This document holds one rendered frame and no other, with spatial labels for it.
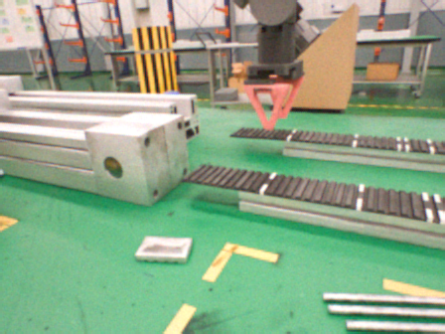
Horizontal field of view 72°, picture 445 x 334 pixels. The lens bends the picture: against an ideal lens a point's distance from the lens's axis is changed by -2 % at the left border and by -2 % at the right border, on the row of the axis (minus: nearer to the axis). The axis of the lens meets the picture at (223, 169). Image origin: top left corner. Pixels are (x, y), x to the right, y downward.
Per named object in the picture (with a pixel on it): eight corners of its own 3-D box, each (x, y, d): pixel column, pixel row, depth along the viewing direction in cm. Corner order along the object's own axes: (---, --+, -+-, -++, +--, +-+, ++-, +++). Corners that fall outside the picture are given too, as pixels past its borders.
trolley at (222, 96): (293, 112, 392) (295, 26, 351) (292, 125, 343) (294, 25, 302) (214, 113, 415) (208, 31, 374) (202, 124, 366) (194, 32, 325)
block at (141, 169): (198, 169, 50) (193, 110, 46) (150, 207, 40) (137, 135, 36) (153, 163, 53) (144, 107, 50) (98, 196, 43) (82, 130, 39)
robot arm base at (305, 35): (332, 31, 88) (301, 61, 96) (313, 9, 88) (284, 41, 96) (324, 35, 81) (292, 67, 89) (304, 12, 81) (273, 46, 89)
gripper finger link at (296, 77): (254, 123, 54) (253, 67, 50) (268, 114, 60) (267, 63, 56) (294, 126, 51) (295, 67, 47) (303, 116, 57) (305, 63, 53)
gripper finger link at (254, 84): (243, 131, 50) (241, 71, 46) (258, 120, 55) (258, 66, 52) (285, 135, 47) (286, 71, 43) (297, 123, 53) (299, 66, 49)
